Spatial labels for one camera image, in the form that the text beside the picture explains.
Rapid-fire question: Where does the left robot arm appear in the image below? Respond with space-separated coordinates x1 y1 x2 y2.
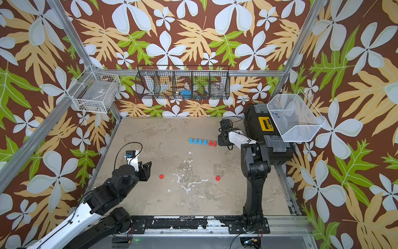
29 162 152 249

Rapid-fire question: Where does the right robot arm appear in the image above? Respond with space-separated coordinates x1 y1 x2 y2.
218 118 271 231

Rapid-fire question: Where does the black toolbox yellow latch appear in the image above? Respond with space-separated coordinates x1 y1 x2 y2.
244 103 294 166

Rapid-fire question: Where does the blue object in basket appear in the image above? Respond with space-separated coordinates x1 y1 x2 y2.
180 90 192 99

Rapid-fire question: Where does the white wire basket right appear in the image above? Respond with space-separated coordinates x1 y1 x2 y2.
267 93 326 143

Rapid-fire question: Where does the white wire basket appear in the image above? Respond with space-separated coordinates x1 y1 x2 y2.
267 93 326 143
67 66 121 114

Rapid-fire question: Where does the black wire basket back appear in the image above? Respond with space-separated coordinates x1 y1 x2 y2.
134 65 231 100

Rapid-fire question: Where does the white wire basket left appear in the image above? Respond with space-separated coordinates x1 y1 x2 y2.
67 66 121 114

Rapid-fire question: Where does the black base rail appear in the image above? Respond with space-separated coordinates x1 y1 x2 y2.
131 215 271 235

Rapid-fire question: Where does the aluminium frame post back right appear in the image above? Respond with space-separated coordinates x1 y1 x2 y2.
270 0 328 99

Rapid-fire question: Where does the aluminium frame post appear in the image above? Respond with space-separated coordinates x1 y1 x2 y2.
48 1 121 121
270 0 328 99

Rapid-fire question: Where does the aluminium frame post back left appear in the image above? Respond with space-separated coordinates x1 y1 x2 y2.
48 1 121 121

